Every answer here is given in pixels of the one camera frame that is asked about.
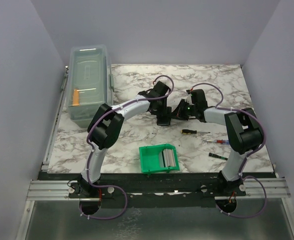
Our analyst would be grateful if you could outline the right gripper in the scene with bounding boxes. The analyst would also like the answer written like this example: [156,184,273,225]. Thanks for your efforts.
[169,99,197,122]

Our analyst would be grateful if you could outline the black leather card holder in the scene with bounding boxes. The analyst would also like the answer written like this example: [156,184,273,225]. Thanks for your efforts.
[156,106,172,126]

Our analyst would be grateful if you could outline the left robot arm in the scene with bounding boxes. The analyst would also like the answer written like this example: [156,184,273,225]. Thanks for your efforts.
[72,80,174,198]

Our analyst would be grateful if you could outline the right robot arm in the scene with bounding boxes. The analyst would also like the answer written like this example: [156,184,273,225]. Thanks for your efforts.
[171,89,265,196]

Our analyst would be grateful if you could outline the stack of silver cards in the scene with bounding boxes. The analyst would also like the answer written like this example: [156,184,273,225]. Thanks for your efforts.
[158,149,176,168]

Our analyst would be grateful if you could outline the black yellow screwdriver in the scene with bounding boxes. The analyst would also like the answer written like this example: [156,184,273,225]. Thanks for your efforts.
[181,129,210,135]

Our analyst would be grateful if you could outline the green plastic bin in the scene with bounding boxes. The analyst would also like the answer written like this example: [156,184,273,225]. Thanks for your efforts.
[139,144,180,175]

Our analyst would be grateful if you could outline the red blue screwdriver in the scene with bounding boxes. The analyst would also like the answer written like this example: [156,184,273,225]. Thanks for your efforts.
[204,140,230,145]

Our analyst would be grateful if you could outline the black green screwdriver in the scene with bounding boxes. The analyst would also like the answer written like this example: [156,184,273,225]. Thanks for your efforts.
[209,152,228,161]

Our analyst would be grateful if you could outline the clear plastic storage box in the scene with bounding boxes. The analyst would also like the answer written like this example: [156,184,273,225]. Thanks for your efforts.
[65,44,114,129]

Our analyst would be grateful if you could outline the orange tool in box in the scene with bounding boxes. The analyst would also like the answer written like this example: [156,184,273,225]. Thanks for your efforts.
[72,88,80,107]

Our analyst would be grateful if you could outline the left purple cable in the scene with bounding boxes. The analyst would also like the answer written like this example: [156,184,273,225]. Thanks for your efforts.
[79,74,175,221]

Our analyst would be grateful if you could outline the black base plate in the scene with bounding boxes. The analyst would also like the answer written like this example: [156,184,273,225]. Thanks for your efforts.
[29,172,281,209]

